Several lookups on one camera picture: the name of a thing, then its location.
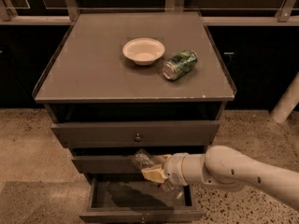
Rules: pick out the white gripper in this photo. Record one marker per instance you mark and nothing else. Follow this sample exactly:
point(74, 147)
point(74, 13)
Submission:
point(175, 168)

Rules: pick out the clear plastic water bottle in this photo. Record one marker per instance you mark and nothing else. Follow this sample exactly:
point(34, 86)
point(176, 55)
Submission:
point(142, 159)

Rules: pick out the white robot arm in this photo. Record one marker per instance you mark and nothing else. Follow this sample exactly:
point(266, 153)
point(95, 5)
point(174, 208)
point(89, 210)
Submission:
point(223, 167)

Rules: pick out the grey top drawer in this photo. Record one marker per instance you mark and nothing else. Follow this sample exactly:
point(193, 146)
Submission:
point(136, 133)

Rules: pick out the grey drawer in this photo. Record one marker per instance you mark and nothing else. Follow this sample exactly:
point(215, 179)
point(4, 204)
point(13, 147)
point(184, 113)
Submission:
point(136, 133)
point(116, 198)
point(104, 164)

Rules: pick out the grey middle drawer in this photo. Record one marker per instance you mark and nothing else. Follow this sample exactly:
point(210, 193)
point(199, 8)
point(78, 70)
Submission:
point(104, 164)

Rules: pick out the grey bottom drawer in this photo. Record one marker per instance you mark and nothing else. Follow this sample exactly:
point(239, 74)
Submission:
point(116, 198)

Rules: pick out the grey drawer cabinet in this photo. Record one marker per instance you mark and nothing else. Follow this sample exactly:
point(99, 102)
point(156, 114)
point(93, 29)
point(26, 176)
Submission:
point(90, 80)

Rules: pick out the green soda can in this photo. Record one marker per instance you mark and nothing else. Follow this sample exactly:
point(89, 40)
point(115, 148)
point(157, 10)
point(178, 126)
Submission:
point(180, 64)

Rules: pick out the white paper bowl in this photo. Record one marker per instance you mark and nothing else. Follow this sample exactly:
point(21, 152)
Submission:
point(143, 51)

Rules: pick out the white cylindrical post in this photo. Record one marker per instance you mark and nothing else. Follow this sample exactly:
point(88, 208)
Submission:
point(287, 103)

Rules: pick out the metal railing frame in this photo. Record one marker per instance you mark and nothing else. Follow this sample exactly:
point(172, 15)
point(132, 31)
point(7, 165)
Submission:
point(213, 12)

